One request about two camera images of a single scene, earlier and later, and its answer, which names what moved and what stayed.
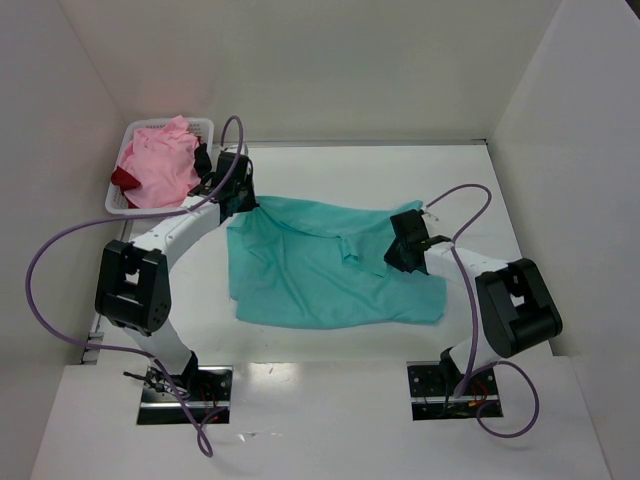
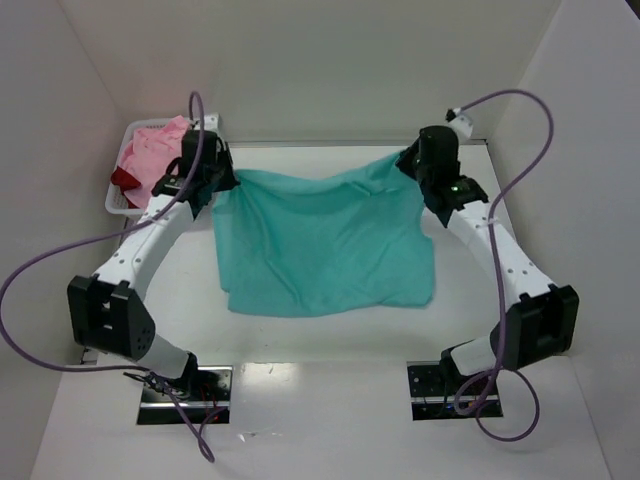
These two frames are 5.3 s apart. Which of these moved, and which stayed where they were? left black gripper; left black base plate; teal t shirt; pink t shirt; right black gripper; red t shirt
Moved: left black gripper; teal t shirt; right black gripper
Stayed: left black base plate; pink t shirt; red t shirt
